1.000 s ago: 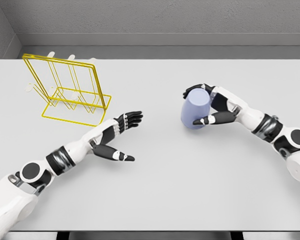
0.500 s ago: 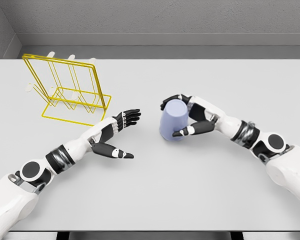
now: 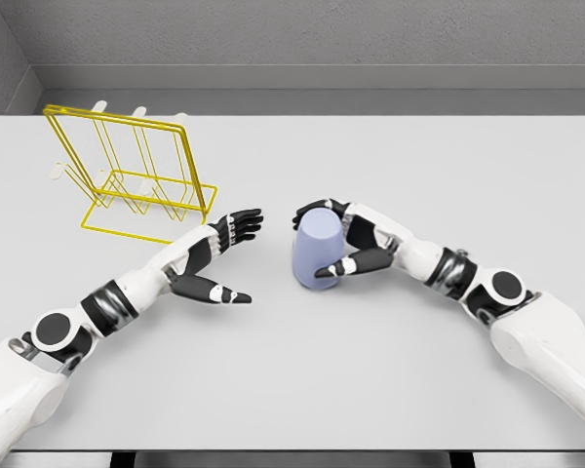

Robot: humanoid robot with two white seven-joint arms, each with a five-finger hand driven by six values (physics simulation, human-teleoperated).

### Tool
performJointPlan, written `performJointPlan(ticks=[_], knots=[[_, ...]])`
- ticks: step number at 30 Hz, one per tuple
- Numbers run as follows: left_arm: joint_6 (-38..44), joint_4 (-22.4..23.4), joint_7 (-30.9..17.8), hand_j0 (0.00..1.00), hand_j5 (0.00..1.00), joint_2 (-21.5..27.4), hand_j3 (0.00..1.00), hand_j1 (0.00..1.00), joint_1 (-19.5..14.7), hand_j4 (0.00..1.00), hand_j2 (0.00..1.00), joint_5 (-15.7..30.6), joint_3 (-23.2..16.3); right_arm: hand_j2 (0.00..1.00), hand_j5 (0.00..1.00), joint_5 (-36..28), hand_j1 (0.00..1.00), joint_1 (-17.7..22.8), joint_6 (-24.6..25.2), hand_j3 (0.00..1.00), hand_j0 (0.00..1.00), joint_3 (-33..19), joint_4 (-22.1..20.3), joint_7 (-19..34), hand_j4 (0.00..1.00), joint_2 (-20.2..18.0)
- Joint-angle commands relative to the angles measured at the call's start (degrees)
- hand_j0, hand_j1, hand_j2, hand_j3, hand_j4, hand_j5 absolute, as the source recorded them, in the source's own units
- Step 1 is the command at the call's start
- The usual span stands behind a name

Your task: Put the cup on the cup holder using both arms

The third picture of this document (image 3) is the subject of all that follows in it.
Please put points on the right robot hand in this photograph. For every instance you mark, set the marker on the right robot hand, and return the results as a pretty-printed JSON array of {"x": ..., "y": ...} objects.
[{"x": 370, "y": 239}]

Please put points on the lavender blue cup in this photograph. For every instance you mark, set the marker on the lavender blue cup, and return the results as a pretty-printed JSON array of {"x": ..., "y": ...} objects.
[{"x": 318, "y": 248}]

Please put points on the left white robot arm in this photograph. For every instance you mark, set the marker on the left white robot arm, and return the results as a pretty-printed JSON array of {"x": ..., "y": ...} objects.
[{"x": 78, "y": 336}]

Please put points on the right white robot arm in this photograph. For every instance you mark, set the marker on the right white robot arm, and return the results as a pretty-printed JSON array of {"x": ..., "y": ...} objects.
[{"x": 517, "y": 317}]

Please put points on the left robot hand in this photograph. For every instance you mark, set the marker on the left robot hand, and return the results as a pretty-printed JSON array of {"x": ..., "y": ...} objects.
[{"x": 195, "y": 253}]

